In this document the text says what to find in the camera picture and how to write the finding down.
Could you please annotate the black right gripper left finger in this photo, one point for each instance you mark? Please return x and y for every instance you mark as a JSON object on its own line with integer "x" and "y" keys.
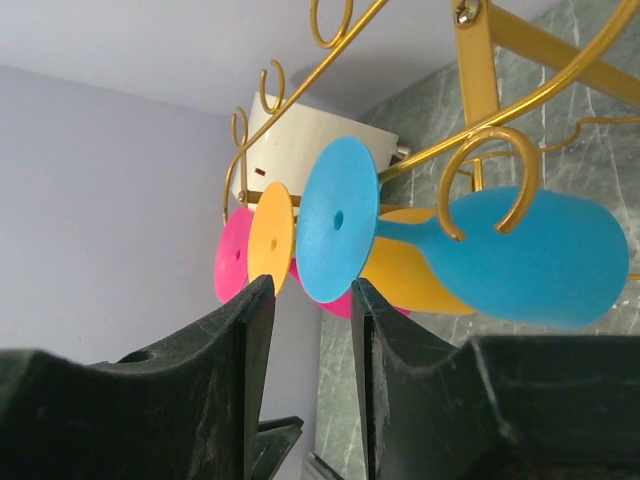
{"x": 184, "y": 407}

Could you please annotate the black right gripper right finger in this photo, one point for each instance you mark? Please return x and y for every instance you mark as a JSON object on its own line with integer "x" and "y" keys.
{"x": 496, "y": 407}

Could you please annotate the blue wine glass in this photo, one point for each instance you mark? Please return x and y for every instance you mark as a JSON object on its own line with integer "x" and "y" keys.
{"x": 564, "y": 265}

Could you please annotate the pink wine glass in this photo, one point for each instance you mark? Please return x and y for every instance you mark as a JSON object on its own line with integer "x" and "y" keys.
{"x": 230, "y": 274}

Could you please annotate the orange wine glass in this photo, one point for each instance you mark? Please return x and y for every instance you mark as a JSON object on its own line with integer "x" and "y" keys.
{"x": 270, "y": 235}

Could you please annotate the round beige drawer cabinet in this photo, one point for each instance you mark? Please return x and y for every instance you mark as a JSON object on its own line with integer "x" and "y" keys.
{"x": 287, "y": 151}

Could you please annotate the gold wire wine glass rack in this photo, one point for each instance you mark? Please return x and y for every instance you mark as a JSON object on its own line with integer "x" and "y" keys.
{"x": 481, "y": 27}

